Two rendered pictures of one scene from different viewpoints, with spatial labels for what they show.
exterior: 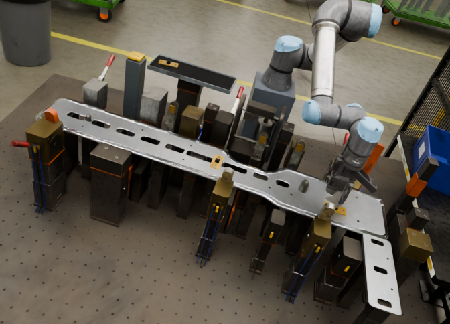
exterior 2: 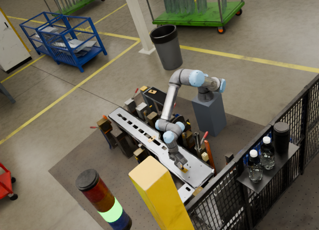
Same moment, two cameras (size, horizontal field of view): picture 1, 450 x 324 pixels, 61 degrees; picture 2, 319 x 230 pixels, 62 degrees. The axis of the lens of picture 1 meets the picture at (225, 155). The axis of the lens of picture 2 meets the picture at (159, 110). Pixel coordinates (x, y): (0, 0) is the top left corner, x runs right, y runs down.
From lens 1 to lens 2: 1.78 m
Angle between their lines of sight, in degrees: 47
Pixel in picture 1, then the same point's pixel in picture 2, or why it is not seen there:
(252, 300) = not seen: hidden behind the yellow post
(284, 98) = (203, 106)
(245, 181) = (155, 149)
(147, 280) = (125, 181)
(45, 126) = (102, 120)
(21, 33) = (164, 56)
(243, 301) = not seen: hidden behind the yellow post
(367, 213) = (198, 175)
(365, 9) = (186, 75)
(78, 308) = not seen: hidden behind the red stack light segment
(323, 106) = (159, 123)
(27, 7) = (164, 44)
